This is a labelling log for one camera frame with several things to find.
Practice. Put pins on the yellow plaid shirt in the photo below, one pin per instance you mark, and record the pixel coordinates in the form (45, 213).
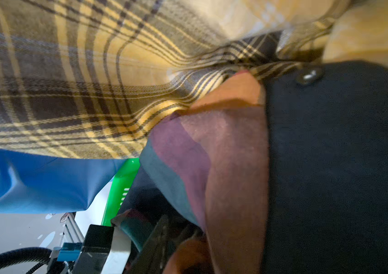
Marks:
(90, 79)

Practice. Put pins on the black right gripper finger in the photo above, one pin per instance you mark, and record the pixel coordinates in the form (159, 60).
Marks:
(152, 258)

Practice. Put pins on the green plastic mesh basket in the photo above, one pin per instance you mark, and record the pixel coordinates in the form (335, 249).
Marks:
(121, 184)

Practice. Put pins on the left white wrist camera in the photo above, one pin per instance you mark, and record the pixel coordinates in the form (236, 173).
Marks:
(104, 250)

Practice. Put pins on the dark multicolour plaid shirt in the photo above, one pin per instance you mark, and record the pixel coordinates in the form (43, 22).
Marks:
(288, 176)

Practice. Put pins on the light blue shirt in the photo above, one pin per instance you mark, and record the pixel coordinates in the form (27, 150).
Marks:
(44, 184)

